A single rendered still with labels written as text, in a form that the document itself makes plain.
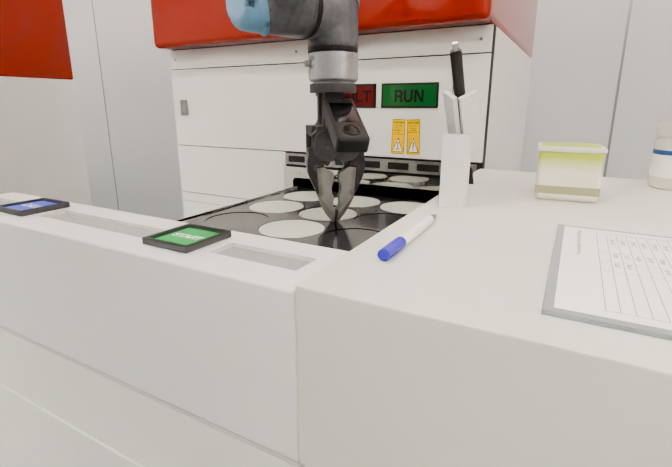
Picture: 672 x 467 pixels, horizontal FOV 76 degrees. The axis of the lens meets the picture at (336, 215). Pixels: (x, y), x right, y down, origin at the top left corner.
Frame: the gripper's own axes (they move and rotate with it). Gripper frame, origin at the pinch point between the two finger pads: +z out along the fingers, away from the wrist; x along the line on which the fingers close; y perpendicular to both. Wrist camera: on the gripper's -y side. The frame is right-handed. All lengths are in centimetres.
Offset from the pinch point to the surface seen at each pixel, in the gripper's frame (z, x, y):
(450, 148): -12.1, -8.8, -19.6
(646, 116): -12, -159, 92
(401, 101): -17.7, -17.8, 19.1
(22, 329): 8.3, 40.1, -12.6
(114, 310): 1.6, 26.7, -24.6
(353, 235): 1.4, -1.0, -7.1
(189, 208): 11, 29, 61
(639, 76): -29, -156, 96
